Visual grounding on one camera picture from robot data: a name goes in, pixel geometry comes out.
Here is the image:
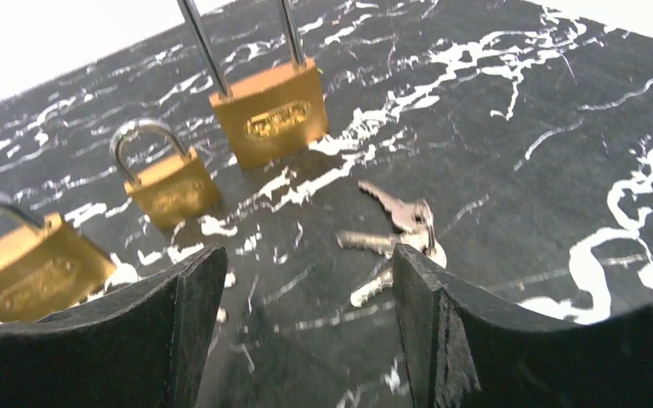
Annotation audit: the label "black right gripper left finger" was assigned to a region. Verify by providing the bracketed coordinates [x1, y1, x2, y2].
[0, 245, 228, 407]

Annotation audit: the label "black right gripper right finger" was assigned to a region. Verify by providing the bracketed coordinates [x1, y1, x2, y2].
[393, 245, 653, 407]

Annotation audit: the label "medium brass padlock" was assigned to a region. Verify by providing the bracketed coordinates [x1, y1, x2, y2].
[0, 191, 116, 322]

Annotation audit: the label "keys of large padlock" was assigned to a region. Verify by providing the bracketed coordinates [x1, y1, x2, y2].
[334, 179, 449, 309]

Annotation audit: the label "small brass padlock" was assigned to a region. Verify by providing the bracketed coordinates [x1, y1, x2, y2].
[110, 117, 221, 230]

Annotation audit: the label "large long-shackle brass padlock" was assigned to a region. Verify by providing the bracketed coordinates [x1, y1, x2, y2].
[178, 1, 329, 169]

